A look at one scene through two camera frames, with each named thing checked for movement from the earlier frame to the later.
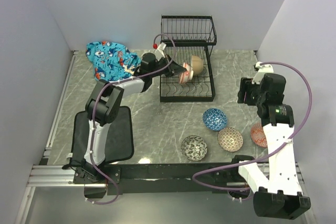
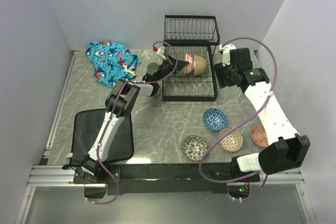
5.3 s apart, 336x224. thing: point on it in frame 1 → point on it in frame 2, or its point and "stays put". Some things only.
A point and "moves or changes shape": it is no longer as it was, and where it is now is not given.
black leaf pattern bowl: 193,148 stays put
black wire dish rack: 183,36 stays put
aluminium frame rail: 50,175 stays put
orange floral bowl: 187,76 → 189,68
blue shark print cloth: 109,60 stays put
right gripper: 245,83 → 220,71
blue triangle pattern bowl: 214,119 stays put
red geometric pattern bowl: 258,135 stays put
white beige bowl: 197,64 moves or changes shape
